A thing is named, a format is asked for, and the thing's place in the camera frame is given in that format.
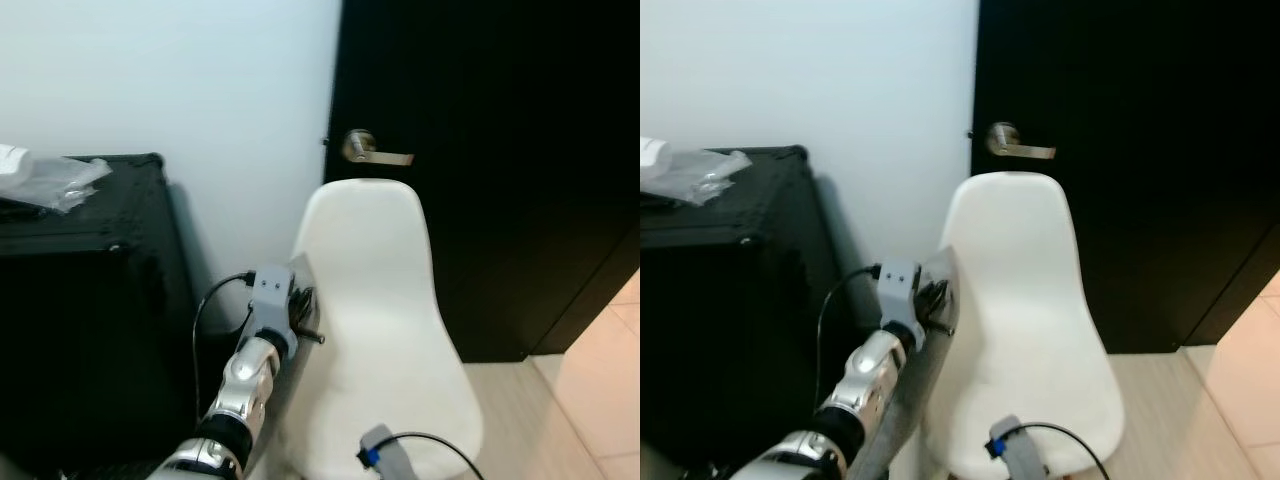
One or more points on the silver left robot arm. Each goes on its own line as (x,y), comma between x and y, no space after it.
(245,385)
(865,385)

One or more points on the white plastic chair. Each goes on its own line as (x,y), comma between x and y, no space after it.
(390,330)
(1030,330)

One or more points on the black trunk case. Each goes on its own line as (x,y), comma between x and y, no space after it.
(80,330)
(730,330)

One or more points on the black door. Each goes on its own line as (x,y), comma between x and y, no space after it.
(1150,150)
(500,150)

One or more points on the clear plastic bag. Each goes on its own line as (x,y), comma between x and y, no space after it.
(60,180)
(705,175)

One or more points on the white package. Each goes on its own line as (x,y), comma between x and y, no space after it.
(652,158)
(10,160)

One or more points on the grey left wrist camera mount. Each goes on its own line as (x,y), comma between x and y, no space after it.
(898,295)
(268,300)

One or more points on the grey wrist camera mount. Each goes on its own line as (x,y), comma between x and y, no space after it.
(1020,455)
(898,295)
(268,300)
(390,460)

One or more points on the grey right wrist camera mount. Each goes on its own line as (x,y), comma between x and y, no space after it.
(390,460)
(1020,455)

